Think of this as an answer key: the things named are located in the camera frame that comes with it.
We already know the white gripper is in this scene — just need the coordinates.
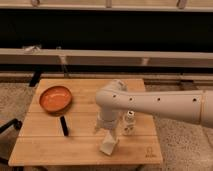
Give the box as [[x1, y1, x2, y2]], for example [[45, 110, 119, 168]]
[[94, 115, 118, 145]]

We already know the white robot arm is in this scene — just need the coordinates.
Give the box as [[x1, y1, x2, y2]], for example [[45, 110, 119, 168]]
[[95, 80, 213, 130]]

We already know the small clear bottle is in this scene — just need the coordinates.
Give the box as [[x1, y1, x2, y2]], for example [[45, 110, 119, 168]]
[[122, 111, 136, 136]]

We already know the black marker pen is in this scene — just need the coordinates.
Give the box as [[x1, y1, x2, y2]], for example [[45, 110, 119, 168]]
[[60, 116, 69, 136]]

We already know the wooden table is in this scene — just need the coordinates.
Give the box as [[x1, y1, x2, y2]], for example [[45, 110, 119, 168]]
[[9, 79, 163, 166]]

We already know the orange round bowl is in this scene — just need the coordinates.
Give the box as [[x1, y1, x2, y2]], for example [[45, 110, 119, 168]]
[[39, 86, 72, 113]]

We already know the black chair frame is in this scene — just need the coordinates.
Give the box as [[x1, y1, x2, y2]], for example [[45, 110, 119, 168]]
[[0, 118, 22, 165]]

